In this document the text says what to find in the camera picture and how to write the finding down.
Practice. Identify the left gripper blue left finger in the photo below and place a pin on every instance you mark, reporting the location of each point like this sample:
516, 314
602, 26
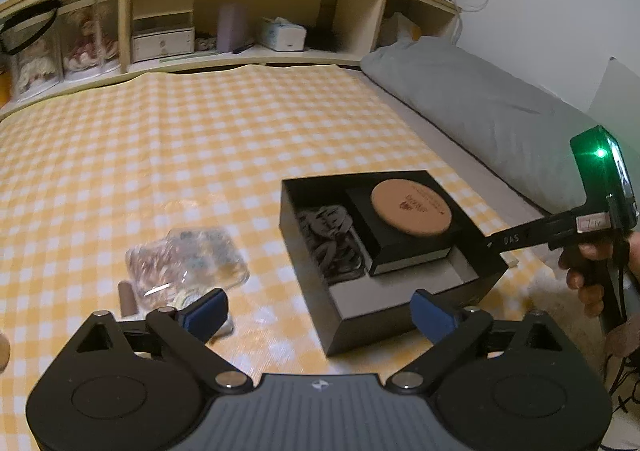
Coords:
183, 335

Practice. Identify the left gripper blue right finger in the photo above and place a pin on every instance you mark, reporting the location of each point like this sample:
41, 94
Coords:
455, 334

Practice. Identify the clear plastic pill pack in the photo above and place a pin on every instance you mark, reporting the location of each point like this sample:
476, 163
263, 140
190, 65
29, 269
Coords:
184, 266

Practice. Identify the brown lipstick tube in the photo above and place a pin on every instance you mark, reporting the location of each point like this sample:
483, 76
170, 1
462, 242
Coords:
127, 300

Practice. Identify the small black box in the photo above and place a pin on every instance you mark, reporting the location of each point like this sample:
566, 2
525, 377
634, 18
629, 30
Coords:
388, 249

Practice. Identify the large black box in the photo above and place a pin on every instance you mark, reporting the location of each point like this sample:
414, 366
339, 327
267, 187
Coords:
357, 272

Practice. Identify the round cork coaster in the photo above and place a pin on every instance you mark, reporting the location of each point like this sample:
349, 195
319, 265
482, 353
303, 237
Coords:
411, 207

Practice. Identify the light wooden block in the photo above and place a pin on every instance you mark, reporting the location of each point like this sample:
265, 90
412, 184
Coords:
5, 352

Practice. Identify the person right hand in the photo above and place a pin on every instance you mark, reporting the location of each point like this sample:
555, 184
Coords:
580, 258

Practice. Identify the grey pillow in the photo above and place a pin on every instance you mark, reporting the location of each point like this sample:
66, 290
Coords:
517, 130

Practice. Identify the yellow checkered cloth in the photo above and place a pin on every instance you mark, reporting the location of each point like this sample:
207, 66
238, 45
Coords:
85, 177

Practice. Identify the white tissue box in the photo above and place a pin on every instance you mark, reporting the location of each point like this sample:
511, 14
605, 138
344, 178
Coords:
281, 35

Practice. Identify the small wooden drawer organizer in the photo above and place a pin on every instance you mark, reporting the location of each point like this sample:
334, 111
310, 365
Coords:
161, 28

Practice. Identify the clear doll display case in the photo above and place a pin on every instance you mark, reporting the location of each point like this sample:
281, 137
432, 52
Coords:
59, 40

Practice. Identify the purple box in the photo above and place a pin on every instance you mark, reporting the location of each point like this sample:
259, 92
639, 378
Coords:
231, 27

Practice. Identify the wooden headboard shelf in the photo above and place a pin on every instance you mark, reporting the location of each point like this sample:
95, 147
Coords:
339, 32

